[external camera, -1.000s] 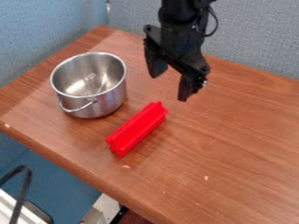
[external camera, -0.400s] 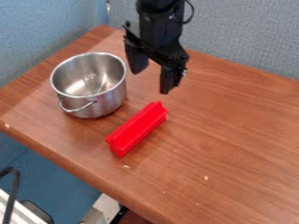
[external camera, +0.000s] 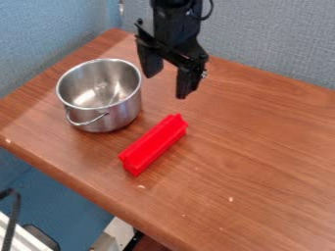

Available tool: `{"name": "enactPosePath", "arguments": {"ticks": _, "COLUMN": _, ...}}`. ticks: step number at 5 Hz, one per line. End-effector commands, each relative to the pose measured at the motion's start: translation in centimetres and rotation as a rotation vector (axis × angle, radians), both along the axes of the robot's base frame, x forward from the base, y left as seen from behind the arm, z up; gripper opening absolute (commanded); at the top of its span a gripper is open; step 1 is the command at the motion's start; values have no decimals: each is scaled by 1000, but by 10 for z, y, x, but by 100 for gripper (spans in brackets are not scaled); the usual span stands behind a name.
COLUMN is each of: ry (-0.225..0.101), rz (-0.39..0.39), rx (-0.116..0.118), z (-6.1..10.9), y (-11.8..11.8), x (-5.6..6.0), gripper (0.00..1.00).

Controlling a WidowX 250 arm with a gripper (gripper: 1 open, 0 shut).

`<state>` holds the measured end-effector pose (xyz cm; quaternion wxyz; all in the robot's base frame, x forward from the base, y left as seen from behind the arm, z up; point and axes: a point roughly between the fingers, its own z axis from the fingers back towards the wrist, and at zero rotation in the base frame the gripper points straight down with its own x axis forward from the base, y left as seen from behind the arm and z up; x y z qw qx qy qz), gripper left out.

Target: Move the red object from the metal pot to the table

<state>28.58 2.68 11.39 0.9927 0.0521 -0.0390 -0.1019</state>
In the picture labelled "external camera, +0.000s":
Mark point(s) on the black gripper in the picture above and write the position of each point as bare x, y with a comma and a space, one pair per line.
167, 38

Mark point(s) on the stainless steel pot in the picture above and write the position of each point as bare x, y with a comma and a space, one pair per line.
100, 93

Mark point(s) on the red plastic block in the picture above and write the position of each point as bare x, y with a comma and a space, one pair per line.
142, 152

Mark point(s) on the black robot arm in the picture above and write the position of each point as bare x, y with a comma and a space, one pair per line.
181, 5

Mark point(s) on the white radiator panel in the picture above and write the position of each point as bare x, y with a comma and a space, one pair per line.
22, 241

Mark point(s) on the white table leg bracket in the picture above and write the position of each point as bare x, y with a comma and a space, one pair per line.
114, 236

